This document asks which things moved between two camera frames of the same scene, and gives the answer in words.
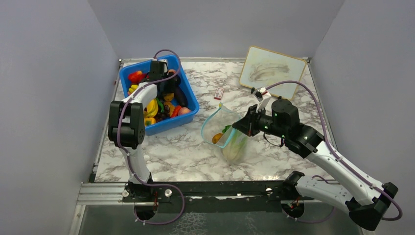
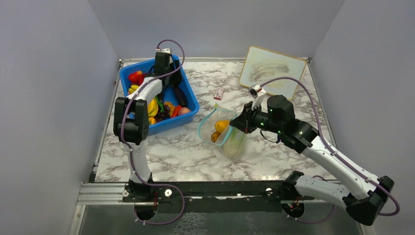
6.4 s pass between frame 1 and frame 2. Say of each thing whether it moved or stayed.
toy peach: stayed
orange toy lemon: moved
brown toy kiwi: stayed
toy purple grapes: stayed
